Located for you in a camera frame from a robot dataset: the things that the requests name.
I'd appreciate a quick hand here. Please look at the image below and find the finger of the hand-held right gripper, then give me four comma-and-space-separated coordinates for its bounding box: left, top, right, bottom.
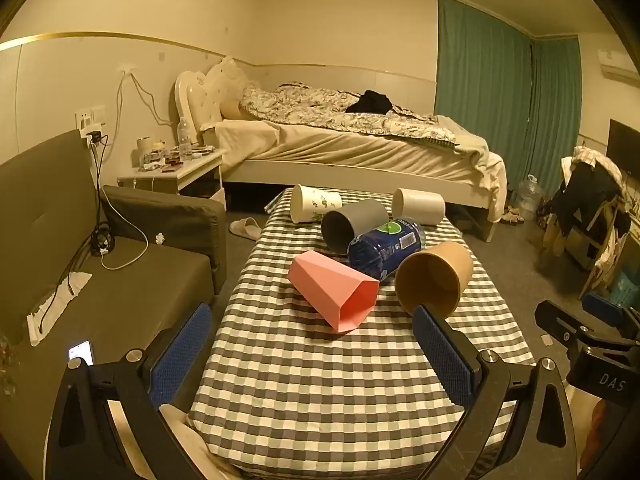
581, 291, 640, 333
534, 300, 640, 358

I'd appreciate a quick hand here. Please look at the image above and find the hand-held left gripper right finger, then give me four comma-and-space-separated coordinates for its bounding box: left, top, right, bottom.
412, 304, 587, 480

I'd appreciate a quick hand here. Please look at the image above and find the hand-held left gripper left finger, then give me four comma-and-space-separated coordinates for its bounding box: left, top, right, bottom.
46, 302, 216, 480

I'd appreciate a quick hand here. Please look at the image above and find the brown cup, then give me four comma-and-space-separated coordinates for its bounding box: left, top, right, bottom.
394, 241, 474, 317

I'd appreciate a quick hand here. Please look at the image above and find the pink faceted cup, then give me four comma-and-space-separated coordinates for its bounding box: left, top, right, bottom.
287, 251, 381, 333

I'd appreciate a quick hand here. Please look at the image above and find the plain white cup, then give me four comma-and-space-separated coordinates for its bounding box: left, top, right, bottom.
391, 188, 446, 225

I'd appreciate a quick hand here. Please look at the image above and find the grey cup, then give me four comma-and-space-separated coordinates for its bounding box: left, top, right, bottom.
320, 199, 390, 254

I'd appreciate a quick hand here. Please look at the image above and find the white cup with green print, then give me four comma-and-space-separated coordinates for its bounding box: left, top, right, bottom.
290, 183, 344, 224

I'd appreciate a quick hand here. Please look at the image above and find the wooden chair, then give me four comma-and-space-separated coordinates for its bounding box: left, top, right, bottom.
539, 146, 635, 302

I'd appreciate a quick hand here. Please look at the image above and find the grey sofa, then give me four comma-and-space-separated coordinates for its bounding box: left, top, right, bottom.
0, 129, 229, 466

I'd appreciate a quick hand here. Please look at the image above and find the smartphone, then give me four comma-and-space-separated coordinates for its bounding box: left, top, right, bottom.
67, 340, 96, 367

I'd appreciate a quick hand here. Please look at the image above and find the dark jacket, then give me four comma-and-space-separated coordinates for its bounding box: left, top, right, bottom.
549, 162, 625, 237

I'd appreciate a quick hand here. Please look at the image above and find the checked tablecloth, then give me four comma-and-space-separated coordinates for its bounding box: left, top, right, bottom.
186, 187, 537, 480

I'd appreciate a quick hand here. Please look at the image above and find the blue plastic bottle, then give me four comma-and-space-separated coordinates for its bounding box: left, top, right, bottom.
347, 216, 427, 281

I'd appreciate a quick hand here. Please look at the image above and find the pair of shoes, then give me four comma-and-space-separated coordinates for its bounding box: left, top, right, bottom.
500, 204, 527, 227

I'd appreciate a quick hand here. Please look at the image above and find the large water jug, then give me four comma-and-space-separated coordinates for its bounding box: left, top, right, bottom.
515, 175, 544, 222

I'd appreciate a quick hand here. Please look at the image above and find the beige slipper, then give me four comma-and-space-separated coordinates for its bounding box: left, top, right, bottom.
229, 217, 262, 240

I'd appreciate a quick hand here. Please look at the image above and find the black television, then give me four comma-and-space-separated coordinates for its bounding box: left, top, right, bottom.
606, 118, 640, 164

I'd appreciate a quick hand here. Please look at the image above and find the white nightstand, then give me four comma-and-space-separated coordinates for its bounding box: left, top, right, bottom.
117, 148, 227, 212

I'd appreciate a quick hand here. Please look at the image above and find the white bed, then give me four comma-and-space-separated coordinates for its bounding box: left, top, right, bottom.
174, 56, 508, 242

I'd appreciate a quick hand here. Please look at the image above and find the clear water bottle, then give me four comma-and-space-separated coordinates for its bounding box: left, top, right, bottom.
177, 117, 194, 162

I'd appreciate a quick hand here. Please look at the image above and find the beige bed sheet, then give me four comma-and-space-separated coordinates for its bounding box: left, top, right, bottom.
215, 119, 507, 188

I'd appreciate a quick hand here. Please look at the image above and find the green curtain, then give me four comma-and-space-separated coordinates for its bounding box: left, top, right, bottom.
433, 0, 584, 213

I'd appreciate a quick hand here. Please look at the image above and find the white air conditioner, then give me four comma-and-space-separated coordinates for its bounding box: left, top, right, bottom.
597, 49, 640, 81

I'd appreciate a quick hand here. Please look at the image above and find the black garment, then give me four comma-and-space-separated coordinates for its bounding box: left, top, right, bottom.
345, 90, 394, 115

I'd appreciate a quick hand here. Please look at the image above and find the floral quilt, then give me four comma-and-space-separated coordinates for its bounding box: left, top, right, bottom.
239, 82, 458, 152

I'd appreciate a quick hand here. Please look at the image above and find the white charging cable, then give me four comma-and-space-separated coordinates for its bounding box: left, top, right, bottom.
91, 140, 149, 271

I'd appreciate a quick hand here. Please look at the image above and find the black cable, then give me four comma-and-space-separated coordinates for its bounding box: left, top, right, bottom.
30, 217, 117, 321

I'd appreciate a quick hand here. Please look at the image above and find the wall socket panel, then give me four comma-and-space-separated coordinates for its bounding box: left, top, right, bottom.
75, 104, 107, 129

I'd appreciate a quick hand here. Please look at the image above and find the wall cable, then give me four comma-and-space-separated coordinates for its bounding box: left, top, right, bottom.
116, 62, 174, 127

